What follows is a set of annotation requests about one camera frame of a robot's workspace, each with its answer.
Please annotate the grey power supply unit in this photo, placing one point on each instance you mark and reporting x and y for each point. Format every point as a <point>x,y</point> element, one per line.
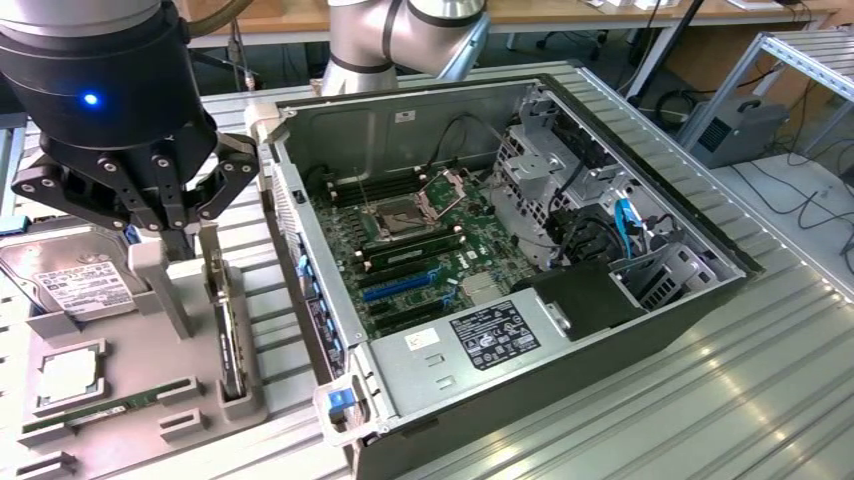
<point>427,360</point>

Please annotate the CPU socket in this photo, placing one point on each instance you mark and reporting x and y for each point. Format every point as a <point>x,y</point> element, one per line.
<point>395,220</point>

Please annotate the blue expansion slot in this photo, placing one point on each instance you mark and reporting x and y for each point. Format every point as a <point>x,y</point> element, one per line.
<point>396,287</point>

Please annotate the metal socket cover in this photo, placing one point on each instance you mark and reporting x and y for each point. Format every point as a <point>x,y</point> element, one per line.
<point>443,192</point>

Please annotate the blue disk bracket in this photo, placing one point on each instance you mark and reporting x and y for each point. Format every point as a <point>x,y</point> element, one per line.
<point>13,224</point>

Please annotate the black plastic shroud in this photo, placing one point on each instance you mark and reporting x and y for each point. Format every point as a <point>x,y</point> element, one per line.
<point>587,300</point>

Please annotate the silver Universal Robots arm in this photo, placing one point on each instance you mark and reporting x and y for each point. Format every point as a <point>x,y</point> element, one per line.
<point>374,45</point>

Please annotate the blue case latch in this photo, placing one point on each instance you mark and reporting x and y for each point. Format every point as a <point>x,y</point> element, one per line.
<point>340,401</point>

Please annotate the silver hard disk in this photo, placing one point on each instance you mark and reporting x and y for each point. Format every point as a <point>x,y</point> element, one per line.
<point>73,285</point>

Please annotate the installed black RAM stick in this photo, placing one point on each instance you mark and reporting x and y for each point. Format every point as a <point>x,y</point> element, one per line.
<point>399,255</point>

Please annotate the silver disk bay cage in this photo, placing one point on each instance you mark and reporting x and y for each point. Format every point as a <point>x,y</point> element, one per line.
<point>540,170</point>

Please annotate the black graphics card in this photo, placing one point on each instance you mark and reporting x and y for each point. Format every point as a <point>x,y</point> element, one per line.
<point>227,330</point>

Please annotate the silver CPU chip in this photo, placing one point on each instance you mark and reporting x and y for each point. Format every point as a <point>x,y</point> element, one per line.
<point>67,375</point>

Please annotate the wooden desk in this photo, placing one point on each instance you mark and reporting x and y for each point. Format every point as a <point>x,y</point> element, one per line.
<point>600,17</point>

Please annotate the green motherboard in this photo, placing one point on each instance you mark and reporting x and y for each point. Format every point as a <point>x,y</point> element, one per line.
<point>460,250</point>

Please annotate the grey parts rack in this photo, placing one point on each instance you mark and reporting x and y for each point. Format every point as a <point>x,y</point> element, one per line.
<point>147,380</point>

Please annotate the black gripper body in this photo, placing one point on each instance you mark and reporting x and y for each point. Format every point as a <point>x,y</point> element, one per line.
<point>100,75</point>

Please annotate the open black PC case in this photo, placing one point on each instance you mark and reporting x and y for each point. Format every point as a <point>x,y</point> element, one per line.
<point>534,380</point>

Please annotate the green RAM stick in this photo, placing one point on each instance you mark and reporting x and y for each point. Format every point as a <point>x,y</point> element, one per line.
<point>133,401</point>

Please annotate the silver chipset heatsink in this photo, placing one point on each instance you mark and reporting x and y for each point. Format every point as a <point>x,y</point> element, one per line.
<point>480,289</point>

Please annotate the aluminium profile frame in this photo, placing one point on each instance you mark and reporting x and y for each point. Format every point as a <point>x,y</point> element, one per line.
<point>801,55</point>

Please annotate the black office chair base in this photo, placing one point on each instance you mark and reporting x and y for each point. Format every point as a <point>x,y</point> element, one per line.
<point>223,64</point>

